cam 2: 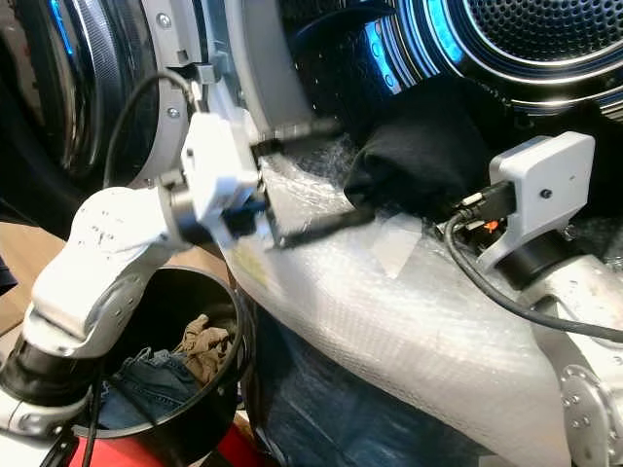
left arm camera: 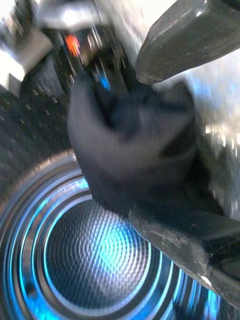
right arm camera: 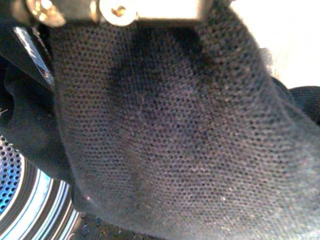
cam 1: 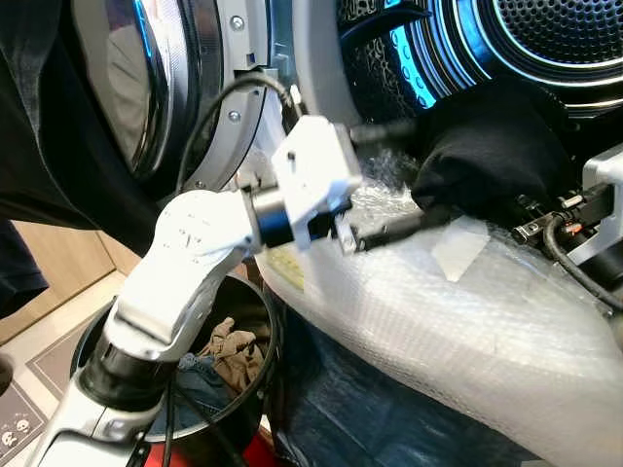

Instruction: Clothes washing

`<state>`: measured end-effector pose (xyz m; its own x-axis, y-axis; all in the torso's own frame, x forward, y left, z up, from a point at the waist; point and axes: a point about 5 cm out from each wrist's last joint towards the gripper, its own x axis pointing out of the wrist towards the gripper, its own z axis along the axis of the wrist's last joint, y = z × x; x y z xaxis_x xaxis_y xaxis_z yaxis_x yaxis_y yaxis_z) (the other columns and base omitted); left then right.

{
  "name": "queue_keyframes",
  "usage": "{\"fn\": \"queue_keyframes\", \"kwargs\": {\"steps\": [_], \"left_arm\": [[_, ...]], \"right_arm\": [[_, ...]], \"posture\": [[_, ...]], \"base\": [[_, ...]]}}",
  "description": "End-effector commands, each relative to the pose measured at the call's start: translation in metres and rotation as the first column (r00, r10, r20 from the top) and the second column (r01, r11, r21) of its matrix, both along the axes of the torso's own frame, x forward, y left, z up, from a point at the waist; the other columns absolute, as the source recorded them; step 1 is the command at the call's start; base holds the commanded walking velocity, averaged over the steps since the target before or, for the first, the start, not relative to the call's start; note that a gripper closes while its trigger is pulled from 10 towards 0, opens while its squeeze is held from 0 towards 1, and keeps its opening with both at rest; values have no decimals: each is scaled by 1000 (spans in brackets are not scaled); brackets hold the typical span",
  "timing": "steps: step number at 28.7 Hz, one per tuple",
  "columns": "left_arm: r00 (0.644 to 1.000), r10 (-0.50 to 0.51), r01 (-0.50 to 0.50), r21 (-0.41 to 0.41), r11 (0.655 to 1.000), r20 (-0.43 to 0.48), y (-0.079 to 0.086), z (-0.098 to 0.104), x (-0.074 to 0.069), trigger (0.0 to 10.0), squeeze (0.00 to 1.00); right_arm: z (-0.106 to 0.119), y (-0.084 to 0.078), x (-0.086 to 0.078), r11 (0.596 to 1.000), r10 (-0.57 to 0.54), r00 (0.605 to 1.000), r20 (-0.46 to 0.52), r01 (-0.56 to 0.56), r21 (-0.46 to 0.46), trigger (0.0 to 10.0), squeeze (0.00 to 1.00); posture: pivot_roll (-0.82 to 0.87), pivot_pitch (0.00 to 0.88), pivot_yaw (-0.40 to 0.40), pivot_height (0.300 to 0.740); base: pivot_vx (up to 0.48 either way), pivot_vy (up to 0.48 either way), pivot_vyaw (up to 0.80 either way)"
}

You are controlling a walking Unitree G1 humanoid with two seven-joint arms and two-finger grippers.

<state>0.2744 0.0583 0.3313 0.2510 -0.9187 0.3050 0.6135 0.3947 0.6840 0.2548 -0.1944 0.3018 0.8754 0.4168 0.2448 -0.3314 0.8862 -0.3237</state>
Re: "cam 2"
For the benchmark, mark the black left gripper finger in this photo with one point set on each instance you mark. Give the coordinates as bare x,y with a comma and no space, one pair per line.
297,134
326,226

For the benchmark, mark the black garment with white print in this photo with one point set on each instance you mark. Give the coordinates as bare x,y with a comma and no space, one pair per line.
419,141

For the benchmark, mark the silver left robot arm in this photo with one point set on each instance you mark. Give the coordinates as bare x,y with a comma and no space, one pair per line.
88,253

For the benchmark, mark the white foam piece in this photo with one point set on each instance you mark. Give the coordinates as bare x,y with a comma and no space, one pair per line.
396,245

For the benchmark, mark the grey washer door seal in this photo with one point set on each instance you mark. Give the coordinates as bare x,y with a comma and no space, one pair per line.
253,58

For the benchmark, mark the wooden cabinet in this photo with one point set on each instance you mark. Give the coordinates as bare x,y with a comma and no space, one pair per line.
24,272

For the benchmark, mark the black hanging garment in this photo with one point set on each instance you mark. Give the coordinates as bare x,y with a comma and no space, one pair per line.
34,146

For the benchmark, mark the clear bubble wrap sheet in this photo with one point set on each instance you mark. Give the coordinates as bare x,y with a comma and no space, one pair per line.
409,331

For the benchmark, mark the khaki garment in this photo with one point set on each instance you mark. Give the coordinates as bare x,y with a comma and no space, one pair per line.
206,350

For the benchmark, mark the perforated steel washer drum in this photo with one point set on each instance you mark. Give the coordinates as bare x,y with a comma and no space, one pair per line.
506,44

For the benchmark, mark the black round laundry bucket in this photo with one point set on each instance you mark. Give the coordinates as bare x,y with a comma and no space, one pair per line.
234,389

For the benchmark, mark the round chrome washer door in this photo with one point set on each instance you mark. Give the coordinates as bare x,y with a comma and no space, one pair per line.
127,58

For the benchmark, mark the blue denim jeans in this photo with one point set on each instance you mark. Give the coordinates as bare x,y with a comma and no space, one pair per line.
151,384

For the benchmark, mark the red stool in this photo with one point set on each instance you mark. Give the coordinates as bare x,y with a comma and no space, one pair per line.
243,452

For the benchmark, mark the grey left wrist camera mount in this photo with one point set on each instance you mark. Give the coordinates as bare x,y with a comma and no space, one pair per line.
219,156

